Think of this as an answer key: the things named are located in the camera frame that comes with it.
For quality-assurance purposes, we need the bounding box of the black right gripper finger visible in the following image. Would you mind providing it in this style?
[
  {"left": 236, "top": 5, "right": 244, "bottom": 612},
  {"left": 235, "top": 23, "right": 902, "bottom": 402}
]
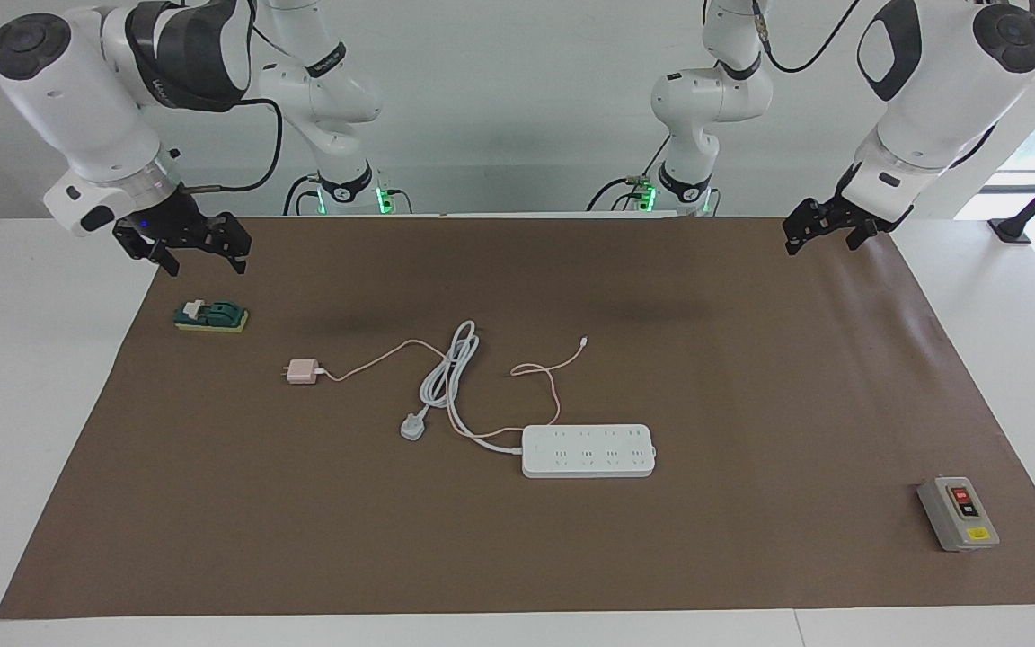
[
  {"left": 210, "top": 213, "right": 253, "bottom": 275},
  {"left": 149, "top": 235, "right": 182, "bottom": 277}
]

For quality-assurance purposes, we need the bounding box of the pink charging cable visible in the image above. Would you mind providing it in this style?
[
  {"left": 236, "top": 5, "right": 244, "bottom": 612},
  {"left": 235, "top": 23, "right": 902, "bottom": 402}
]
[{"left": 318, "top": 336, "right": 590, "bottom": 443}]

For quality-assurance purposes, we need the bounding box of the white power strip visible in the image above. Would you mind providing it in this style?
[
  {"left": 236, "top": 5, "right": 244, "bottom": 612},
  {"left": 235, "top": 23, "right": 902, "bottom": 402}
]
[{"left": 521, "top": 424, "right": 658, "bottom": 479}]

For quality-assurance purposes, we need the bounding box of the grey push button box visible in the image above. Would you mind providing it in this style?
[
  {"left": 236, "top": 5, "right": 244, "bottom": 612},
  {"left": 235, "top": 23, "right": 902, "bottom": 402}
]
[{"left": 917, "top": 476, "right": 1001, "bottom": 553}]

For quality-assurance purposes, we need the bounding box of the brown table mat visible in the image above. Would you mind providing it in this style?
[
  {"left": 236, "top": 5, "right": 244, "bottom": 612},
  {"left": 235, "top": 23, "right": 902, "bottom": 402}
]
[{"left": 0, "top": 214, "right": 1035, "bottom": 621}]

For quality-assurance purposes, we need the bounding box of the black right base cable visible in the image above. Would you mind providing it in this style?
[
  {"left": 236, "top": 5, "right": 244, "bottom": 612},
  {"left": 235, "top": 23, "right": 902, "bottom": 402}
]
[{"left": 284, "top": 173, "right": 325, "bottom": 217}]

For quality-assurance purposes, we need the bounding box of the black base cable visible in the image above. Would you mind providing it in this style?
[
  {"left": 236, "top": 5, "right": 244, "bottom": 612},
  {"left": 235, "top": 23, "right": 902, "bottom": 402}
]
[
  {"left": 587, "top": 135, "right": 673, "bottom": 213},
  {"left": 284, "top": 173, "right": 325, "bottom": 217}
]

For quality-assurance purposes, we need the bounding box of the green knife switch yellow base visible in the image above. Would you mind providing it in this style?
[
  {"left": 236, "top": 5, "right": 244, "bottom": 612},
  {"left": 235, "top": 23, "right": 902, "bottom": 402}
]
[{"left": 173, "top": 299, "right": 250, "bottom": 334}]

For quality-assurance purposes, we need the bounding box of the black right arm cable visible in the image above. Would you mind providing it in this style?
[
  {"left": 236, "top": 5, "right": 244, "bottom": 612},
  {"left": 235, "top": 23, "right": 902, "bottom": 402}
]
[{"left": 185, "top": 97, "right": 285, "bottom": 194}]

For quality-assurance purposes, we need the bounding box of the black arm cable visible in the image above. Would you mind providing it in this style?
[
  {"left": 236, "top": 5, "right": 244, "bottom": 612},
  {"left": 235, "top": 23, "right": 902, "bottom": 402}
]
[
  {"left": 751, "top": 0, "right": 862, "bottom": 73},
  {"left": 185, "top": 97, "right": 285, "bottom": 194}
]

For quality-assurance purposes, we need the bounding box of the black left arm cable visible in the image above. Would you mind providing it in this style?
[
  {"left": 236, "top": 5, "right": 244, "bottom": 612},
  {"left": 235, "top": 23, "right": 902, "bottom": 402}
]
[{"left": 751, "top": 0, "right": 862, "bottom": 73}]

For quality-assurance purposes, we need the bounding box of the black left base cable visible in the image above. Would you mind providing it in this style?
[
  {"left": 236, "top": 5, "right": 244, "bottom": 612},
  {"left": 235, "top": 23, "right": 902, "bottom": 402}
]
[{"left": 587, "top": 135, "right": 673, "bottom": 213}]

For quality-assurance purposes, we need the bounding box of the white power cord with plug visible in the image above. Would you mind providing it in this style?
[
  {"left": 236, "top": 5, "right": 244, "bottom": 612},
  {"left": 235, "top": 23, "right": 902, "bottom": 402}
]
[{"left": 400, "top": 320, "right": 526, "bottom": 453}]

